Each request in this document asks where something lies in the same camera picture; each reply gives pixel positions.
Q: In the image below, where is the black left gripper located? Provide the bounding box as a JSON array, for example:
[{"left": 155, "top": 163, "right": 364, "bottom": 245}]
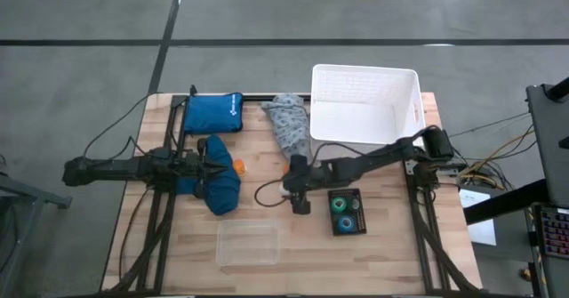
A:
[{"left": 176, "top": 136, "right": 227, "bottom": 200}]

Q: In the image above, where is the white paper sheet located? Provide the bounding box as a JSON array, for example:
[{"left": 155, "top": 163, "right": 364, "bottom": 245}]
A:
[{"left": 458, "top": 188, "right": 498, "bottom": 247}]

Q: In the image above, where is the black aluminium mounting frame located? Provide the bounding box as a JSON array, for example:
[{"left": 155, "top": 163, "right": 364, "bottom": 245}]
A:
[
  {"left": 106, "top": 93, "right": 312, "bottom": 295},
  {"left": 402, "top": 155, "right": 481, "bottom": 295}
]

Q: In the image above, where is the tangled cable bundle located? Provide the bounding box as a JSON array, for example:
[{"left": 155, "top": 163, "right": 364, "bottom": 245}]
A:
[{"left": 446, "top": 110, "right": 537, "bottom": 190}]

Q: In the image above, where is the thin black floor cable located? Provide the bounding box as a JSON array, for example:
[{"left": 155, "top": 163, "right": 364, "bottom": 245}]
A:
[{"left": 83, "top": 93, "right": 155, "bottom": 161}]

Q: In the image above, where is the blue bandage roll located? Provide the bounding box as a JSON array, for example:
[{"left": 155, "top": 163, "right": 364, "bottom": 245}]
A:
[{"left": 336, "top": 214, "right": 357, "bottom": 234}]

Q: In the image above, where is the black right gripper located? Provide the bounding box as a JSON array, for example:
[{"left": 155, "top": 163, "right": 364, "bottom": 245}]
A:
[{"left": 280, "top": 154, "right": 313, "bottom": 216}]

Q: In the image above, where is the black diagonal desk bar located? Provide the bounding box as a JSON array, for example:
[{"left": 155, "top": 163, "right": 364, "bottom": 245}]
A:
[{"left": 464, "top": 178, "right": 550, "bottom": 226}]

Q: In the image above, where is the white perforated plastic basket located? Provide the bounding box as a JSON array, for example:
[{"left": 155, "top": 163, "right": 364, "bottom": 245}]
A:
[{"left": 309, "top": 63, "right": 428, "bottom": 159}]

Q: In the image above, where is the dark blue folded garment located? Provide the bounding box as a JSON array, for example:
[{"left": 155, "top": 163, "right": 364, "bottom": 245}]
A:
[{"left": 176, "top": 133, "right": 243, "bottom": 217}]

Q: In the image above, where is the grey metal side table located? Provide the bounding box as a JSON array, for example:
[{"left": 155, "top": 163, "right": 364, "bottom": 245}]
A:
[{"left": 0, "top": 173, "right": 73, "bottom": 298}]

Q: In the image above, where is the bright green bandage roll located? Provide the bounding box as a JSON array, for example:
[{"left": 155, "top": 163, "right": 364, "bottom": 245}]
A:
[{"left": 330, "top": 196, "right": 349, "bottom": 214}]

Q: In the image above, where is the clear plastic bin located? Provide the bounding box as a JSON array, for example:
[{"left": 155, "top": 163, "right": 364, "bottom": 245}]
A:
[{"left": 215, "top": 220, "right": 284, "bottom": 267}]

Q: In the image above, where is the black looped gripper cable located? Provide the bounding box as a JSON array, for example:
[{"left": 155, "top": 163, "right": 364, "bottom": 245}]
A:
[{"left": 253, "top": 141, "right": 370, "bottom": 209}]

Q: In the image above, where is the grey patterned cloth gown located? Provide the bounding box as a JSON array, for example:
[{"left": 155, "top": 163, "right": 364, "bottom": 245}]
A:
[{"left": 260, "top": 93, "right": 313, "bottom": 162}]

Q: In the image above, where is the backlit computer keyboard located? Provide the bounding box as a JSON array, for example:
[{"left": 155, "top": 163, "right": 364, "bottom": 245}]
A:
[{"left": 539, "top": 205, "right": 569, "bottom": 260}]

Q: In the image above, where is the small black slotted basket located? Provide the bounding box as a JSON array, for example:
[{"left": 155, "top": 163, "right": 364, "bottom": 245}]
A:
[{"left": 327, "top": 188, "right": 368, "bottom": 238}]

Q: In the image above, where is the blue zip pouch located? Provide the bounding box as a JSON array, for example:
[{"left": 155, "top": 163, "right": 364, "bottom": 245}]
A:
[{"left": 182, "top": 92, "right": 245, "bottom": 135}]

